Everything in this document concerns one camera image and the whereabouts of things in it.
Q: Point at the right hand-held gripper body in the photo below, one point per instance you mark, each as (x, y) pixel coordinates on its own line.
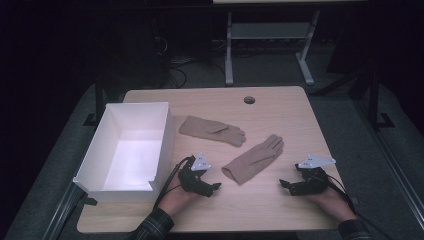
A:
(313, 180)

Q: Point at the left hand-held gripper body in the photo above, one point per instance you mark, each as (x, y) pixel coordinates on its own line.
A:
(191, 178)

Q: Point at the beige fabric glove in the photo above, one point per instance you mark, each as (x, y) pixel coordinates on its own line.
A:
(253, 160)
(206, 129)

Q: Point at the white rectangular cardboard box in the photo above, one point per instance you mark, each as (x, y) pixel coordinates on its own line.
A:
(133, 160)

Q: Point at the person's left hand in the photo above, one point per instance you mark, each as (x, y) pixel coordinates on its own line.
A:
(176, 200)

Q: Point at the person's right hand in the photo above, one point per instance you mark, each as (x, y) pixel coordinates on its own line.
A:
(333, 203)

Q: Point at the aluminium floor rail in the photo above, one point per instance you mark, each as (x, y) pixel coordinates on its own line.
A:
(61, 213)
(393, 160)

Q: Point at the black metal stand post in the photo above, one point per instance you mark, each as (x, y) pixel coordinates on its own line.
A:
(374, 100)

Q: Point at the grey metal stand frame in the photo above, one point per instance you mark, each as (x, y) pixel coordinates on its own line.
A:
(270, 31)

